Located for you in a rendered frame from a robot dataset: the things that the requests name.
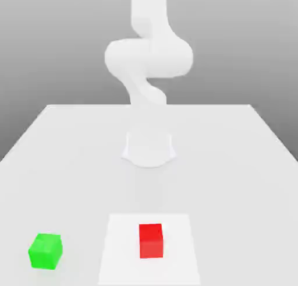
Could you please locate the small red cube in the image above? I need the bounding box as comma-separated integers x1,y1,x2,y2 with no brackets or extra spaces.
139,223,164,259

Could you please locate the small green cube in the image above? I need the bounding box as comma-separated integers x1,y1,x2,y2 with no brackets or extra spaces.
27,232,64,271

